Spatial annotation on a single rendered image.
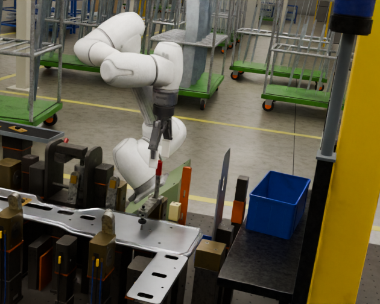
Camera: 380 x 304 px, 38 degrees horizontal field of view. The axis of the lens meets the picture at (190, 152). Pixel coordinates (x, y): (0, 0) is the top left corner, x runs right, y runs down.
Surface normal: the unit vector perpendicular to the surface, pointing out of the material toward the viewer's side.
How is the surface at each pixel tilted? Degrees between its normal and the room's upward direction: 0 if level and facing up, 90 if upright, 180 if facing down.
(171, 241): 0
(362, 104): 90
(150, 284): 0
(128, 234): 0
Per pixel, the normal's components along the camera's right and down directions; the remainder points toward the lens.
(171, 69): 0.52, 0.26
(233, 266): 0.11, -0.95
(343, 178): -0.27, 0.26
